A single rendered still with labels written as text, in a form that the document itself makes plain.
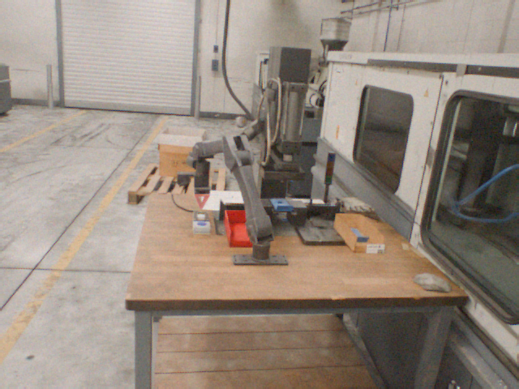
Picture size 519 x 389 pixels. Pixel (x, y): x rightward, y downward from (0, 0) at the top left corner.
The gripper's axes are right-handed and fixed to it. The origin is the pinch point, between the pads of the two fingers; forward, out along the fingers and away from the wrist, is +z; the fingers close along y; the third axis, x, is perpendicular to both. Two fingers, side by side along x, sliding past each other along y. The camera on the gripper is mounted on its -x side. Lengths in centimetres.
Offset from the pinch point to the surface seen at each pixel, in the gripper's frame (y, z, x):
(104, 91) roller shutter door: -930, 66, -199
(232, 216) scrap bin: 2.4, 3.8, 13.4
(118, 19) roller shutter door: -931, -101, -164
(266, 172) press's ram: 2.6, -16.9, 26.3
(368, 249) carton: 30, 5, 65
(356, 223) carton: 6, 4, 69
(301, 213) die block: 2.9, 1.2, 43.7
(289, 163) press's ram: 2.9, -21.3, 35.9
